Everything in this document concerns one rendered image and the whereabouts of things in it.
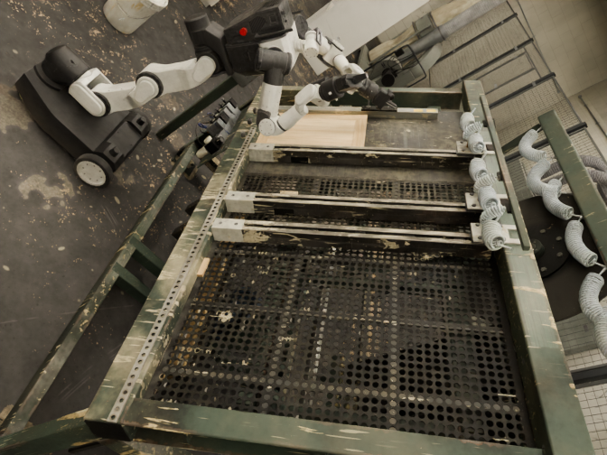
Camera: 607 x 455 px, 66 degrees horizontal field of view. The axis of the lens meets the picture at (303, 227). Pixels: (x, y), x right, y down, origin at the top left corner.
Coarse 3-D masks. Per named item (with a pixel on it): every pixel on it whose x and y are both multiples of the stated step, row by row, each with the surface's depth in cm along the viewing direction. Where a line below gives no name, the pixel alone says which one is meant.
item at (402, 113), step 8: (280, 112) 270; (312, 112) 267; (320, 112) 266; (328, 112) 265; (336, 112) 264; (344, 112) 263; (352, 112) 263; (360, 112) 262; (368, 112) 261; (376, 112) 260; (384, 112) 260; (392, 112) 259; (400, 112) 258; (408, 112) 257; (416, 112) 257; (424, 112) 256; (432, 112) 256
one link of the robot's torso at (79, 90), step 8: (88, 72) 245; (96, 72) 250; (80, 80) 240; (88, 80) 243; (96, 80) 256; (104, 80) 255; (72, 88) 241; (80, 88) 240; (88, 88) 241; (72, 96) 245; (80, 96) 243; (88, 96) 242; (96, 96) 244; (80, 104) 247; (88, 104) 246; (96, 104) 245; (96, 112) 248; (104, 112) 248
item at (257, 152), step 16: (480, 128) 204; (256, 144) 233; (272, 144) 232; (288, 144) 231; (304, 144) 230; (464, 144) 216; (256, 160) 234; (272, 160) 232; (288, 160) 231; (304, 160) 229; (320, 160) 228; (336, 160) 226; (352, 160) 225; (368, 160) 224; (384, 160) 222; (400, 160) 221; (416, 160) 219; (432, 160) 218; (448, 160) 217; (464, 160) 216
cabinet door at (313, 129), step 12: (300, 120) 262; (312, 120) 261; (324, 120) 260; (336, 120) 259; (348, 120) 259; (360, 120) 257; (288, 132) 252; (300, 132) 252; (312, 132) 251; (324, 132) 250; (336, 132) 249; (348, 132) 249; (360, 132) 247; (312, 144) 241; (324, 144) 240; (336, 144) 240; (348, 144) 239; (360, 144) 238
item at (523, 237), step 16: (464, 128) 218; (480, 144) 197; (496, 144) 186; (480, 160) 187; (480, 176) 188; (480, 192) 172; (512, 192) 162; (512, 208) 156; (496, 224) 157; (496, 240) 158
